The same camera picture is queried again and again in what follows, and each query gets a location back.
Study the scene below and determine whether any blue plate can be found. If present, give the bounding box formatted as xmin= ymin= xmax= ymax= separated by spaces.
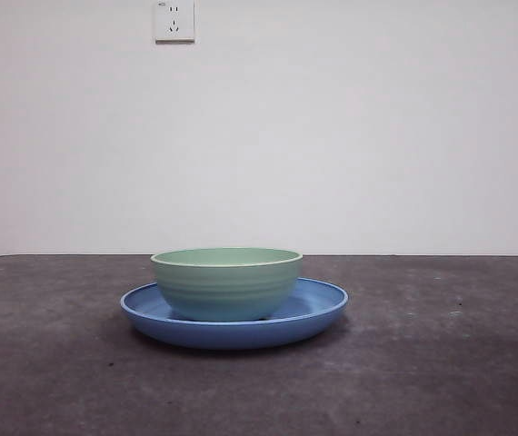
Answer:
xmin=119 ymin=277 xmax=349 ymax=350

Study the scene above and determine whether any white wall socket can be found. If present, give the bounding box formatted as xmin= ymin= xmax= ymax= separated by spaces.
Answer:
xmin=154 ymin=0 xmax=195 ymax=45

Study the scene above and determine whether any green bowl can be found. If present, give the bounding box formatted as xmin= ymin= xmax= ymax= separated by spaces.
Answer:
xmin=150 ymin=247 xmax=304 ymax=322

